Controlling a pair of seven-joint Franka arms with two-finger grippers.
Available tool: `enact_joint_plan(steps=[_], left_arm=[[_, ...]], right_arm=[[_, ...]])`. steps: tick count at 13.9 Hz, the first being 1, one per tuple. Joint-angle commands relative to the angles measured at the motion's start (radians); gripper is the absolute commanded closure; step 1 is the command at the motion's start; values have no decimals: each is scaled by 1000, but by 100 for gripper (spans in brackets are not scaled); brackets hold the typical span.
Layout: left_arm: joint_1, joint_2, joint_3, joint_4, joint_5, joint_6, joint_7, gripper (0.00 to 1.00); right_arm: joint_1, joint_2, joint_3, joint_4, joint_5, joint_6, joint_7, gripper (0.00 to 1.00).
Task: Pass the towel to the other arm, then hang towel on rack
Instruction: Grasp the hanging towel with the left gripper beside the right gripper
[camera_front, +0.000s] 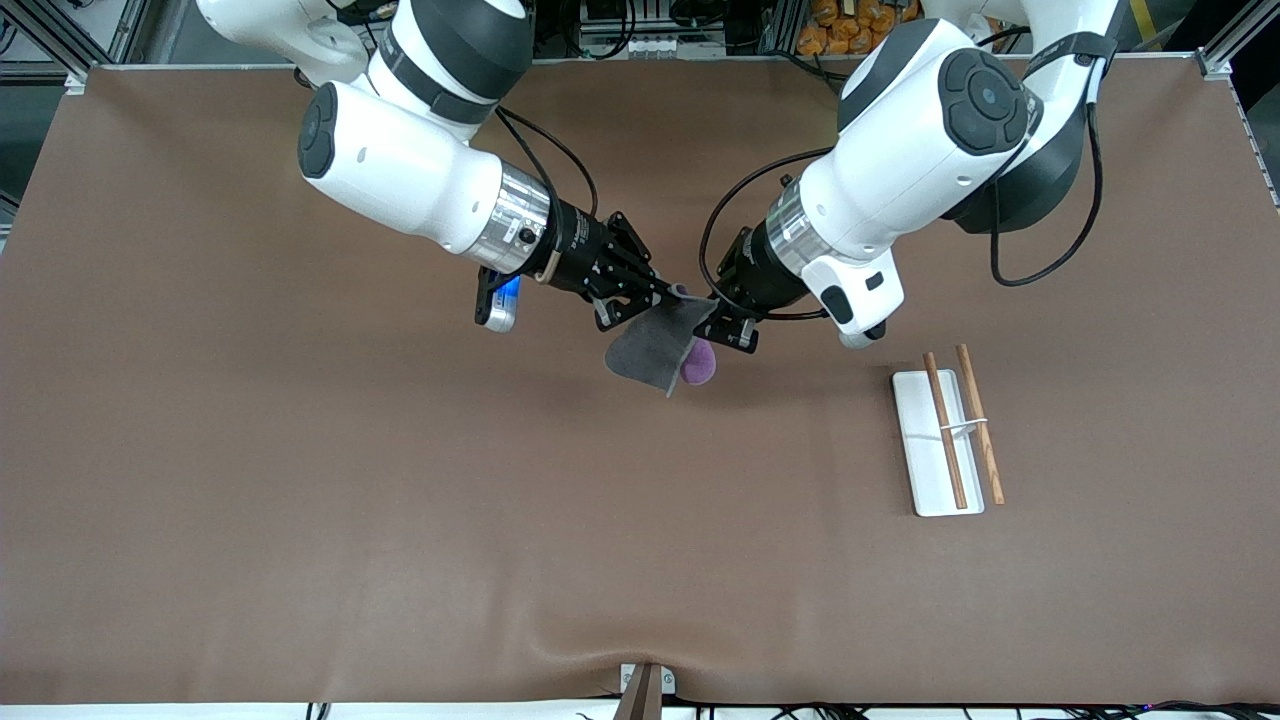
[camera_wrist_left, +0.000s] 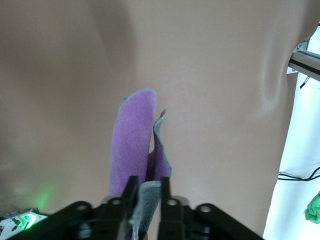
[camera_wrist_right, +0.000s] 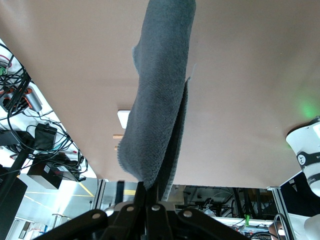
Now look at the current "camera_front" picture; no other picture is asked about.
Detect grey purple-backed towel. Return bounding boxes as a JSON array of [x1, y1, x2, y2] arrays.
[[604, 285, 721, 398]]

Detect white rack base tray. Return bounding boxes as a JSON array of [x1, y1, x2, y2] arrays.
[[891, 369, 986, 518]]

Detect orange packaged goods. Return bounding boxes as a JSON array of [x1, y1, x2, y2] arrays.
[[797, 0, 926, 56]]

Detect brown table mat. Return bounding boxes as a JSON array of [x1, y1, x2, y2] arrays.
[[0, 55, 1280, 706]]

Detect brown mounting pole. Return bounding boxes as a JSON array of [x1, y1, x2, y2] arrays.
[[612, 665, 664, 720]]

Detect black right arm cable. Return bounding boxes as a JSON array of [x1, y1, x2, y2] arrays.
[[495, 105, 599, 261]]

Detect grey metal bracket plate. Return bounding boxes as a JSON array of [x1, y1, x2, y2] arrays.
[[620, 663, 677, 696]]

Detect aluminium frame profile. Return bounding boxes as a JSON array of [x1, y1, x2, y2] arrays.
[[62, 0, 151, 96], [1195, 0, 1280, 81]]

